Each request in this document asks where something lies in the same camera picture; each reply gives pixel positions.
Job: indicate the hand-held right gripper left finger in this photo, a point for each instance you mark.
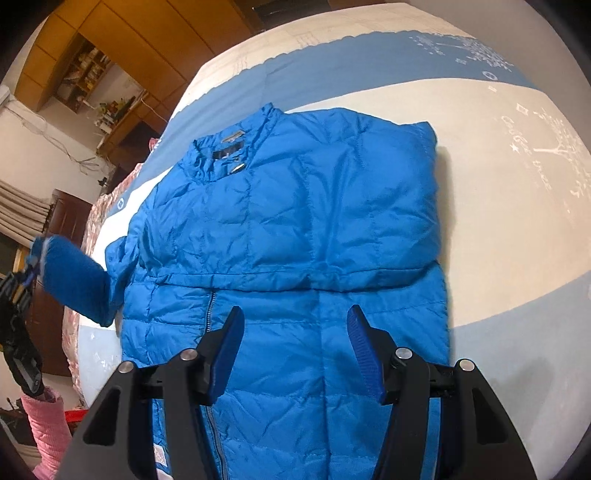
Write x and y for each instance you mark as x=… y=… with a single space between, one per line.
x=225 y=355

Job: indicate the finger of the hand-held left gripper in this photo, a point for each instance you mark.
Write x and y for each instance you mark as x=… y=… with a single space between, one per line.
x=30 y=270

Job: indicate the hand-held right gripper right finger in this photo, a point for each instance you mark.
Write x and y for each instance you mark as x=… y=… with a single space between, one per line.
x=364 y=355

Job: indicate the blue down jacket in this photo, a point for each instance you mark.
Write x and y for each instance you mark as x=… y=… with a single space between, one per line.
x=300 y=207

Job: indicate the person's left hand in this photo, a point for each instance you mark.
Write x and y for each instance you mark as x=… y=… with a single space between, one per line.
x=25 y=369

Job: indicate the dark wooden cabinet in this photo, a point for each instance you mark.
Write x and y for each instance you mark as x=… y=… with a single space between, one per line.
x=55 y=277

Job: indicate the white curtain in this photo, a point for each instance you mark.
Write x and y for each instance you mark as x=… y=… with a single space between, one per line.
x=21 y=207

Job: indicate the pink floral quilt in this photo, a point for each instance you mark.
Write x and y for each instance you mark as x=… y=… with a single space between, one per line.
x=99 y=221

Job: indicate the cluttered wooden shelf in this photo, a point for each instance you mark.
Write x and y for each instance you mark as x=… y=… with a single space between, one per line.
x=99 y=87

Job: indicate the blue and white bedspread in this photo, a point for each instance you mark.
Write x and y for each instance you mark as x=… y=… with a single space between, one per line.
x=485 y=138

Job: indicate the wooden wardrobe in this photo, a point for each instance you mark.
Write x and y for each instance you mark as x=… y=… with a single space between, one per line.
x=152 y=41

